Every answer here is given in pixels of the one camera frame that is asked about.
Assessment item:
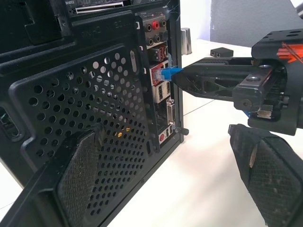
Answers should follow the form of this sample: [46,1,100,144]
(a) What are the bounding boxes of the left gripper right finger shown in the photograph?
[228,123,303,227]

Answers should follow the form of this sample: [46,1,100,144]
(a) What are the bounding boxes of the black computer tower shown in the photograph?
[0,0,190,227]

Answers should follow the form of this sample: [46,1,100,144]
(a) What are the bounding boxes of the blue ethernet cable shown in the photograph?
[153,67,251,118]

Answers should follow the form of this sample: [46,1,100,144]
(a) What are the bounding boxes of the small black port box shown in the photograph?
[210,47,234,58]

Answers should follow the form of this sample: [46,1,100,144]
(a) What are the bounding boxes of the truss finger of the right gripper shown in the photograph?
[171,64,264,111]

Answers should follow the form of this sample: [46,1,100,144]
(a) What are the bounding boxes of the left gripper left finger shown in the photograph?
[0,122,106,227]

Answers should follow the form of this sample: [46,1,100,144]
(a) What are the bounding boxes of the silver metal cylinder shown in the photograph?
[181,27,193,56]

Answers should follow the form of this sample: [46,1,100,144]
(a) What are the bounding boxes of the ribbed finger of the right gripper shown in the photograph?
[187,57,253,69]

